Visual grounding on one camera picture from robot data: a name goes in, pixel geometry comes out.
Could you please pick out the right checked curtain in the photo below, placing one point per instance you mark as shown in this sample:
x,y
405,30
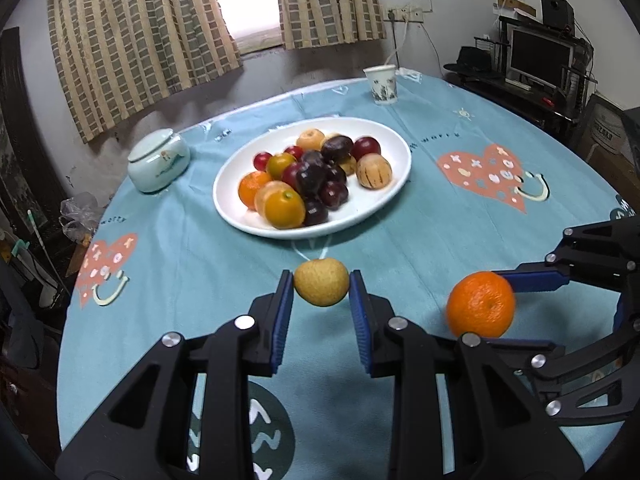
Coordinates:
x,y
307,24

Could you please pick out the wall power socket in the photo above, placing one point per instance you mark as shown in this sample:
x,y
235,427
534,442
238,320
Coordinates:
x,y
408,14

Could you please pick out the checked curtain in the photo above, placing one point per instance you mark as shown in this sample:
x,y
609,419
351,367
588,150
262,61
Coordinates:
x,y
307,24
116,58

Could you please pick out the blue patterned tablecloth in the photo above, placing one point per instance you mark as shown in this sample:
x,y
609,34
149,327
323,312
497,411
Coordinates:
x,y
486,191

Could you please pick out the green-orange tangerine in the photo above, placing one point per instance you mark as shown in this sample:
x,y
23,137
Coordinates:
x,y
285,209

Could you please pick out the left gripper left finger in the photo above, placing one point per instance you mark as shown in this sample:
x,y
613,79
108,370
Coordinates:
x,y
183,410

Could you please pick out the black hat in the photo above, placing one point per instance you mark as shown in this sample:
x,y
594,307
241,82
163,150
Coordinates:
x,y
473,61

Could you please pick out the dark mangosteen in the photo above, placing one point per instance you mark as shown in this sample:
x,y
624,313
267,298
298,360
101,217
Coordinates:
x,y
336,148

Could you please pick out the small red cherry fruit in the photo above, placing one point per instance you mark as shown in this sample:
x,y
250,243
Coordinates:
x,y
261,160

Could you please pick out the left checked curtain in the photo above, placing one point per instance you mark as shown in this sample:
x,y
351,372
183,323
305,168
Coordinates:
x,y
116,58

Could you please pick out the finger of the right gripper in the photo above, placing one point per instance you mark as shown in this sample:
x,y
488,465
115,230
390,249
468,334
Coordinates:
x,y
520,354
534,279

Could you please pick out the small yellow round fruit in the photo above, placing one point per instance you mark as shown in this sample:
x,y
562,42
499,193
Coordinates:
x,y
322,282

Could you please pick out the white round plate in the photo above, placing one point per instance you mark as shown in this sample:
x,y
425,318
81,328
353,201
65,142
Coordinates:
x,y
341,202

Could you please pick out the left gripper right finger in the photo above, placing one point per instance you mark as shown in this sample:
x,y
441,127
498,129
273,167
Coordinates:
x,y
453,416

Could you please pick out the computer monitor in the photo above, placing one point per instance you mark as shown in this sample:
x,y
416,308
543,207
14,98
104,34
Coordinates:
x,y
539,57

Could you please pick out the pale green lidded jar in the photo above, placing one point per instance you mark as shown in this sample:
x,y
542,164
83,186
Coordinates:
x,y
158,159

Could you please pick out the dark purple plum with sticker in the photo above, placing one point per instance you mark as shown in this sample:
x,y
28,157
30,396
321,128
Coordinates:
x,y
310,178

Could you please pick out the small red plum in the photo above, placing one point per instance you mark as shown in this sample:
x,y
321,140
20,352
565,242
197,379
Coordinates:
x,y
296,151

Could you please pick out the orange mandarin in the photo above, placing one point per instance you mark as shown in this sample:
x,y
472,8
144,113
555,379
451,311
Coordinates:
x,y
250,185
278,163

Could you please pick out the plastic bag of fruit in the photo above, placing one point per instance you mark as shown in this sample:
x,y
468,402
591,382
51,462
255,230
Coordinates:
x,y
80,216

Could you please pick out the patterned paper cup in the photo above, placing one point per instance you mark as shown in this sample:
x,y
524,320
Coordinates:
x,y
383,83

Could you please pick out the large bright orange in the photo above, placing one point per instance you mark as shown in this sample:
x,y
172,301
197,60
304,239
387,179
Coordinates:
x,y
482,303

